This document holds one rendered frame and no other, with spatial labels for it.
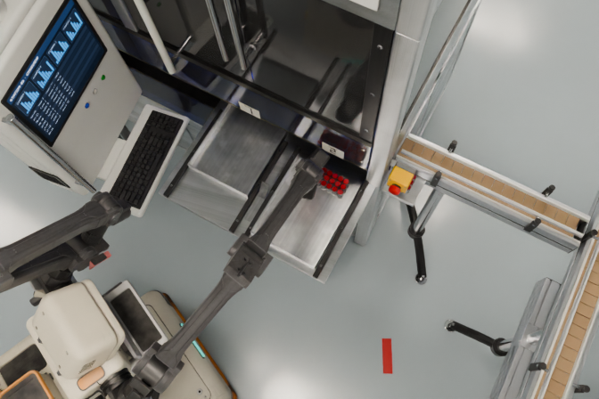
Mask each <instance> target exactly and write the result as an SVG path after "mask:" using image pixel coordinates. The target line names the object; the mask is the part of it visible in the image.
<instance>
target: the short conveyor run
mask: <svg viewBox="0 0 599 399"><path fill-rule="evenodd" d="M456 145H457V141H456V140H453V141H452V142H451V143H450V144H449V146H448V148H447V150H446V149H443V148H441V147H439V146H438V145H436V144H434V143H432V142H428V141H426V140H424V139H423V138H421V137H418V136H416V135H414V134H411V133H408V134H407V136H406V139H405V140H404V142H403V144H402V145H401V147H400V149H399V151H398V154H397V156H396V157H395V158H394V159H395V160H397V161H399V162H401V163H403V164H406V165H408V166H410V167H412V168H414V169H416V172H415V175H416V176H418V177H420V178H422V179H423V180H425V181H426V182H425V184H426V185H428V186H430V187H431V188H433V189H435V190H437V191H440V192H443V193H445V194H446V195H448V196H450V197H452V198H454V199H456V200H459V201H461V202H463V203H464V204H467V205H469V206H471V207H473V208H476V209H478V210H479V211H481V212H483V213H485V214H487V215H489V216H493V217H494V218H496V219H498V220H500V221H502V222H504V223H506V224H509V225H511V226H512V227H515V228H517V229H519V230H521V231H523V232H525V233H527V234H529V235H531V236H533V237H535V238H537V239H540V240H542V241H544V242H546V243H548V244H550V245H552V246H554V247H556V248H558V249H560V250H563V251H565V252H567V253H568V254H569V253H570V252H572V251H573V250H575V249H577V248H578V246H579V244H580V242H581V240H582V237H583V236H584V232H585V229H586V228H587V224H588V222H589V220H590V216H588V215H586V214H584V213H582V212H580V211H578V210H576V209H574V208H571V207H569V206H567V205H564V204H562V203H561V202H559V201H557V200H555V199H551V198H549V197H548V196H549V195H550V194H551V193H552V192H553V191H554V190H555V186H554V185H552V184H551V185H550V186H549V187H546V188H545V189H544V190H543V191H542V192H541V193H539V192H537V191H534V190H532V189H530V188H528V187H526V186H524V185H522V184H520V183H516V182H515V181H513V180H511V179H509V178H507V177H505V176H502V175H500V174H498V173H496V172H494V171H491V170H489V169H487V168H485V167H483V166H480V165H478V164H476V163H474V162H472V161H470V160H468V159H465V158H463V157H461V156H459V155H457V154H454V153H453V152H454V150H455V148H456ZM441 162H442V163H441Z"/></svg>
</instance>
